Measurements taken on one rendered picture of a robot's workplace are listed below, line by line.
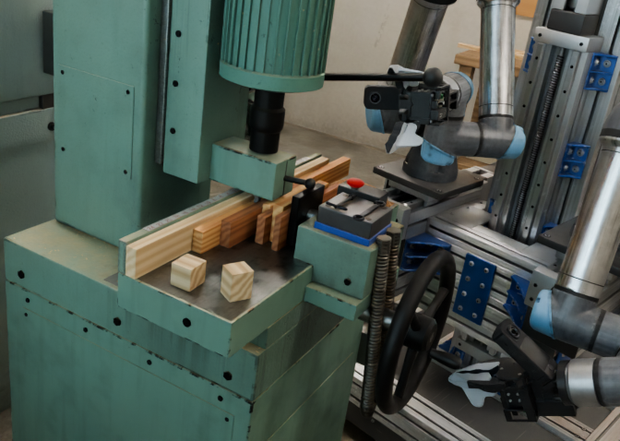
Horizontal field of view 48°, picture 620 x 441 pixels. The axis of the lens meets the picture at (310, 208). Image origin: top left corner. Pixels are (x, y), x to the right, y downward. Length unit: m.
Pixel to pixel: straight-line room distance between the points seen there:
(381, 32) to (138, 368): 3.72
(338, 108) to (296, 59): 3.82
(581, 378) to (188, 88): 0.79
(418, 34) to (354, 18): 3.12
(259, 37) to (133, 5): 0.23
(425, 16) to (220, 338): 0.95
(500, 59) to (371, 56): 3.22
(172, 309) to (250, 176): 0.30
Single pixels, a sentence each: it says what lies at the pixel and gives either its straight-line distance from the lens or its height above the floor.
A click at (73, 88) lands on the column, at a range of 1.33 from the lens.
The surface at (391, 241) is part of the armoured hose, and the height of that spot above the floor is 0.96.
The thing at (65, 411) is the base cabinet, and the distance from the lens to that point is 1.48.
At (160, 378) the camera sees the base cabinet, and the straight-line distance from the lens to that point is 1.24.
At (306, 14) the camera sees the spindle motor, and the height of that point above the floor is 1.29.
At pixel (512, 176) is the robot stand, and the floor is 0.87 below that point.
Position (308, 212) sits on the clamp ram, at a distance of 1.18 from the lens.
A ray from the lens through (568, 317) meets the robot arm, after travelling 1.24.
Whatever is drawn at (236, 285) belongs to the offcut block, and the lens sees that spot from 1.00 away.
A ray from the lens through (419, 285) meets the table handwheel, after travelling 1.07.
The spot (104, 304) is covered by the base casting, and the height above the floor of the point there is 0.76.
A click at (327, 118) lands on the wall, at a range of 4.96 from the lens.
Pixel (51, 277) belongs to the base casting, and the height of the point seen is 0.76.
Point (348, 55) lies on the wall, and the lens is 4.83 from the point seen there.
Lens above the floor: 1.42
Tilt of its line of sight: 23 degrees down
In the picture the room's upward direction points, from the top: 8 degrees clockwise
